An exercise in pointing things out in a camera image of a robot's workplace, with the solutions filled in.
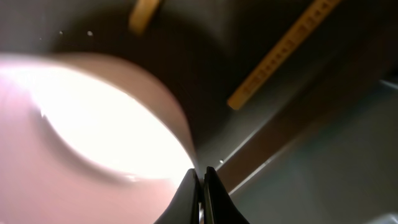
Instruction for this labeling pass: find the dark brown serving tray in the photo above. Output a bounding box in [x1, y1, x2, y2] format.
[1, 0, 397, 189]

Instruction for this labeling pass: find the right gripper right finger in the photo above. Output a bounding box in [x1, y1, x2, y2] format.
[203, 167, 249, 224]

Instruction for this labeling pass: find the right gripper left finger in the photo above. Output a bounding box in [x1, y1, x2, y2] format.
[154, 169, 200, 224]

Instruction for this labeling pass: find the pink bowl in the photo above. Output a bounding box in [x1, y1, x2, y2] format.
[1, 53, 198, 223]

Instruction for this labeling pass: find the grey dishwasher rack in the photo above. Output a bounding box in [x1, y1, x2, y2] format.
[233, 83, 397, 223]

